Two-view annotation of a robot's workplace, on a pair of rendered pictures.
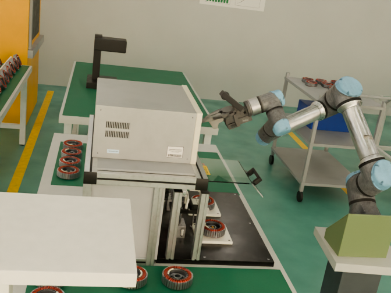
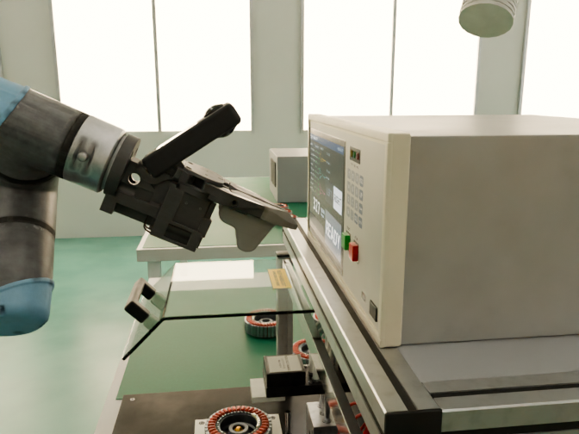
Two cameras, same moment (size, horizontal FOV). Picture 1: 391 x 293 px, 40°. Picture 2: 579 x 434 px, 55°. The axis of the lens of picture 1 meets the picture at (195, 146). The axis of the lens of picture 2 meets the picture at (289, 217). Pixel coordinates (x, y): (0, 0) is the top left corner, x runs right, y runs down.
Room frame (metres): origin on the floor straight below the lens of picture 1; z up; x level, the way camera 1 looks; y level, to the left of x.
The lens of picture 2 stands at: (2.83, 0.03, 1.36)
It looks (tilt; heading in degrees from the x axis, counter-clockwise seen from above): 13 degrees down; 184
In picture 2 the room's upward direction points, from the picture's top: straight up
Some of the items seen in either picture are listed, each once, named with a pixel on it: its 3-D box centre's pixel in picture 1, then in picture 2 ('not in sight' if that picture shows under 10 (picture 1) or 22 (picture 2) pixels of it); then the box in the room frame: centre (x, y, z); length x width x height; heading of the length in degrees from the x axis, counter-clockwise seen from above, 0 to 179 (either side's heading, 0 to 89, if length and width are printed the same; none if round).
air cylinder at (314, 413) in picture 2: (178, 227); (323, 427); (1.98, 0.02, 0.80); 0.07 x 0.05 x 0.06; 12
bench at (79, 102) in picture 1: (130, 131); not in sight; (4.42, 0.58, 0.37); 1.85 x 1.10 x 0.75; 12
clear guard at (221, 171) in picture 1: (218, 176); (239, 300); (2.02, -0.11, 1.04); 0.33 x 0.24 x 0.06; 102
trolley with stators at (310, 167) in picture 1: (323, 134); not in sight; (4.72, -1.14, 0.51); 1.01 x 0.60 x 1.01; 12
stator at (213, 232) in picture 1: (212, 228); (239, 431); (2.01, -0.12, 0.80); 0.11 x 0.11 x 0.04
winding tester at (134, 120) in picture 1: (143, 118); (476, 196); (2.08, 0.22, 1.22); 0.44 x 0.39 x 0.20; 12
